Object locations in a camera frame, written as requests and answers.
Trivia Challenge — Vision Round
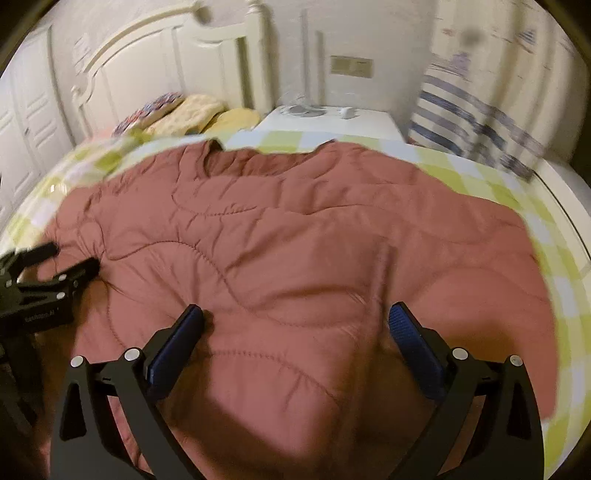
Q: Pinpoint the striped printed curtain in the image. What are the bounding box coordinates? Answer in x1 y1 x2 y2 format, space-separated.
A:
409 0 578 181

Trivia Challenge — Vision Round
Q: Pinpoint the colourful patterned pillow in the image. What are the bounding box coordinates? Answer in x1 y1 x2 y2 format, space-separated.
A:
111 92 185 137

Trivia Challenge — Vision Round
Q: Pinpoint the yellow textured pillow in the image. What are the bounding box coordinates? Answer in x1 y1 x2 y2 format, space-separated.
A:
143 95 227 137

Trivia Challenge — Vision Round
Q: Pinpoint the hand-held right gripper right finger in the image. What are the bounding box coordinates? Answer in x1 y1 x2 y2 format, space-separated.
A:
388 302 552 480

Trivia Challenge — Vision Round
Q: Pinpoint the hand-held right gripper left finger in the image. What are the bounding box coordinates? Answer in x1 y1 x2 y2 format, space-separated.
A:
48 304 206 480

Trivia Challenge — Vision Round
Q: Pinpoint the white slim table lamp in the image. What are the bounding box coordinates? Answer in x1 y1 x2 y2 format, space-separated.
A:
277 9 326 116

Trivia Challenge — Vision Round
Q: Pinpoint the bed with yellow checkered sheet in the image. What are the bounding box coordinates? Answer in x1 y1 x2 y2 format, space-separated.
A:
0 129 591 462

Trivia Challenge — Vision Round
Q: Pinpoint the white wardrobe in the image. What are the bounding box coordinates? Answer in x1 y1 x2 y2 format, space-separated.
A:
0 23 75 222

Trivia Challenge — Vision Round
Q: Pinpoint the plain yellow pillow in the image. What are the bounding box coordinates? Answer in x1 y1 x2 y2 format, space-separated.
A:
203 108 262 137

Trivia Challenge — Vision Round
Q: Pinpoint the beige wall socket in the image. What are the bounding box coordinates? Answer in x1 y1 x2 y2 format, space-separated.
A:
329 55 374 78

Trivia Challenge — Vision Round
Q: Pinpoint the white wooden bed headboard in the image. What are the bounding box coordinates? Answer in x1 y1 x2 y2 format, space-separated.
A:
71 0 273 139

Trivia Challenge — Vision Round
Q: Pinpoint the reddish-brown quilted comforter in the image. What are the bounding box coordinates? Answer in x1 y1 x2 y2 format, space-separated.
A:
32 138 557 480

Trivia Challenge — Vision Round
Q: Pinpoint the white window sill bench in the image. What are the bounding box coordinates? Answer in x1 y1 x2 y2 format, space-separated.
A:
531 159 591 259

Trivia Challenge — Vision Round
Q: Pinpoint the white nightstand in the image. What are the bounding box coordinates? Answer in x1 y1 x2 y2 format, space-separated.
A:
252 105 404 144

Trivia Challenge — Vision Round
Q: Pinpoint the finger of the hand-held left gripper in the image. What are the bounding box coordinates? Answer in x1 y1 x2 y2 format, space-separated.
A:
0 244 60 278
22 257 101 301

